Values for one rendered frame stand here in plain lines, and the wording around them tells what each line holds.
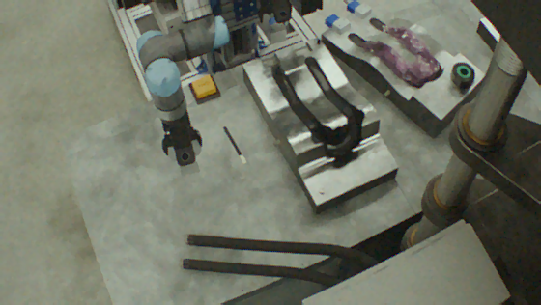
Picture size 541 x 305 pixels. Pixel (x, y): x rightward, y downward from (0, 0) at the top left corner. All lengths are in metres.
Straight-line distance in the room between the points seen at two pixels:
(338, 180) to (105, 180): 0.68
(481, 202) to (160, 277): 0.89
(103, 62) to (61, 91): 0.28
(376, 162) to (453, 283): 0.82
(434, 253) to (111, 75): 2.39
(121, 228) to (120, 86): 1.41
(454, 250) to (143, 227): 1.00
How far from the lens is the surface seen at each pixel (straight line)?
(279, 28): 1.79
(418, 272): 0.88
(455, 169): 1.02
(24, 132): 3.04
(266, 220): 1.62
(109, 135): 1.84
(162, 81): 1.27
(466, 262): 0.90
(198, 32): 1.36
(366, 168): 1.63
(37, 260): 2.67
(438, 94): 1.75
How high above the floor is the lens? 2.29
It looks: 60 degrees down
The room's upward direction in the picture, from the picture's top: 4 degrees counter-clockwise
